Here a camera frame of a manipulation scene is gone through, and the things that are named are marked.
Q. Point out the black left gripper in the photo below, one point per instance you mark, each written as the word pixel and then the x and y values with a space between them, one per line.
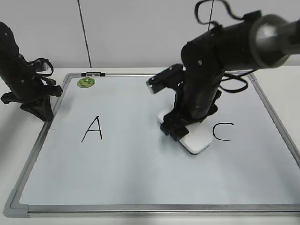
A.
pixel 27 88

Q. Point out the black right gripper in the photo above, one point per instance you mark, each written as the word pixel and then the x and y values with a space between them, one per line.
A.
pixel 194 101

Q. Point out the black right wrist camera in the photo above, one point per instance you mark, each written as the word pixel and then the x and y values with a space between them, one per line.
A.
pixel 171 77

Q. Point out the white whiteboard eraser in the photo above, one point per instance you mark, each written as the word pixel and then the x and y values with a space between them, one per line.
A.
pixel 198 139

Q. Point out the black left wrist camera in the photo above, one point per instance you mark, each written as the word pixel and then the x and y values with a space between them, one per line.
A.
pixel 40 65

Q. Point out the black grey board clip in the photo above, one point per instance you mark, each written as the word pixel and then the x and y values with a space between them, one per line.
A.
pixel 96 74

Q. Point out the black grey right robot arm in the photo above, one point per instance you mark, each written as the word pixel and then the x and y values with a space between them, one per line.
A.
pixel 257 42

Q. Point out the round green magnet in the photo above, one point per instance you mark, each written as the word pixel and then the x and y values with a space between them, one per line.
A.
pixel 86 82

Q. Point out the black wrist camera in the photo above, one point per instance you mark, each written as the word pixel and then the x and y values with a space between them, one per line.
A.
pixel 171 77
pixel 40 65

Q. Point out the aluminium framed whiteboard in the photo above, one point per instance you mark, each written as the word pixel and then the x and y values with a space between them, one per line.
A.
pixel 101 156

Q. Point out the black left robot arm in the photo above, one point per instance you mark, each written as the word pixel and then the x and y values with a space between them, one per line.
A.
pixel 9 53

